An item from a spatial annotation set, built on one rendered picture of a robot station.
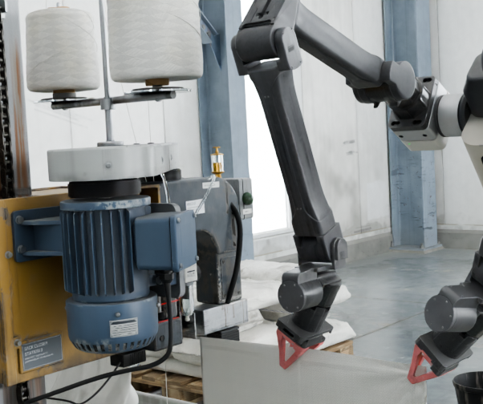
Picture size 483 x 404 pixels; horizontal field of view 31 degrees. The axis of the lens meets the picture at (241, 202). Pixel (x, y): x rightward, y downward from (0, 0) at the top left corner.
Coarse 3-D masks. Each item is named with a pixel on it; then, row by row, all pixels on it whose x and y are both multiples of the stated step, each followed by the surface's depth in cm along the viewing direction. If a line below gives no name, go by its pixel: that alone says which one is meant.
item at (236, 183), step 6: (228, 180) 193; (234, 180) 192; (240, 180) 192; (246, 180) 193; (234, 186) 192; (240, 186) 192; (246, 186) 193; (240, 192) 192; (252, 192) 195; (240, 198) 192; (240, 204) 192; (252, 204) 195; (240, 210) 192; (252, 210) 195; (246, 216) 193; (252, 216) 195
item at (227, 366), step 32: (224, 352) 175; (256, 352) 169; (288, 352) 164; (320, 352) 162; (224, 384) 176; (256, 384) 170; (288, 384) 164; (320, 384) 160; (352, 384) 156; (384, 384) 153; (416, 384) 149
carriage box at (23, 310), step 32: (32, 192) 171; (64, 192) 156; (0, 224) 145; (0, 256) 145; (0, 288) 145; (32, 288) 150; (0, 320) 146; (32, 320) 150; (64, 320) 156; (0, 352) 147; (64, 352) 156
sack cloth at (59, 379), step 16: (80, 368) 202; (96, 368) 198; (112, 368) 196; (48, 384) 205; (64, 384) 203; (96, 384) 197; (112, 384) 195; (128, 384) 195; (48, 400) 202; (80, 400) 196; (96, 400) 195; (112, 400) 195; (128, 400) 199
